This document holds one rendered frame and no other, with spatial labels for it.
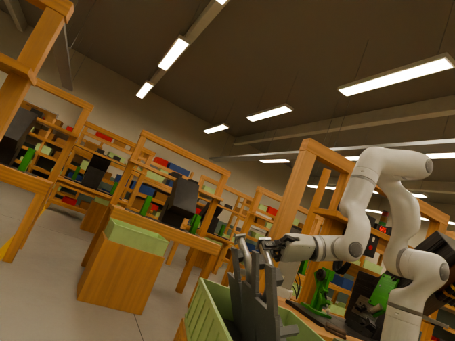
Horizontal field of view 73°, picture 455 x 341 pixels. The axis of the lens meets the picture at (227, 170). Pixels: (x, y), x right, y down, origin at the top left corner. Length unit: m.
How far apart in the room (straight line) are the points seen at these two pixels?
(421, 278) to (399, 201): 0.29
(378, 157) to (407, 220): 0.29
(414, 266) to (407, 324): 0.21
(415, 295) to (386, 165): 0.50
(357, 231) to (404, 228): 0.37
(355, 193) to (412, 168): 0.24
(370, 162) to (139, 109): 10.74
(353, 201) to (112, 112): 10.70
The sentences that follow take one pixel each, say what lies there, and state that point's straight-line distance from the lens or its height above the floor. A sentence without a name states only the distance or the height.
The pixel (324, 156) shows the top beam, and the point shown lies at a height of 1.87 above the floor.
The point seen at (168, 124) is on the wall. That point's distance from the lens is 11.75.
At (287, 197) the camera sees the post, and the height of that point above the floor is 1.51.
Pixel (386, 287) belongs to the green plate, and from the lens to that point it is 2.21.
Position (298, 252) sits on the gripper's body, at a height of 1.19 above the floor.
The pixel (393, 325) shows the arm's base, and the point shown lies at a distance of 1.43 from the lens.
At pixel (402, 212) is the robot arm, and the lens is 1.37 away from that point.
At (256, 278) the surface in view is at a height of 1.08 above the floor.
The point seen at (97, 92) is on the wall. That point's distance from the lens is 11.57.
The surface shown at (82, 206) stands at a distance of 8.31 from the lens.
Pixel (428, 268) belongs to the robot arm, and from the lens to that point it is 1.39.
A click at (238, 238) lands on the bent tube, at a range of 1.17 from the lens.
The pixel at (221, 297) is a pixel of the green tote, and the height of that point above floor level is 0.92.
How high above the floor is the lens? 1.19
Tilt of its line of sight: 9 degrees up
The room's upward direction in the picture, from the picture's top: 22 degrees clockwise
